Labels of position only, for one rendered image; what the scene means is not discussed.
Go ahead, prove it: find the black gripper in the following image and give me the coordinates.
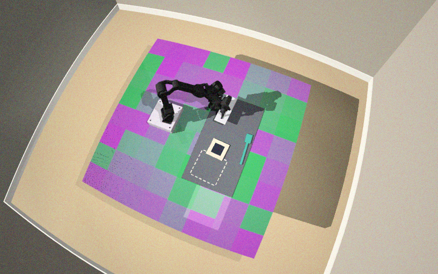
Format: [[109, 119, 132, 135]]
[[208, 93, 231, 111]]

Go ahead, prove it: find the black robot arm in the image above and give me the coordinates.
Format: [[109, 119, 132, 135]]
[[156, 80, 226, 125]]

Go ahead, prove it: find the peach tile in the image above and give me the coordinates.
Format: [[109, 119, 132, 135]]
[[206, 138, 230, 161]]

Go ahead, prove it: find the grey rectangular mat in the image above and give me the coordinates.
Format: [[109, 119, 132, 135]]
[[182, 99, 264, 197]]

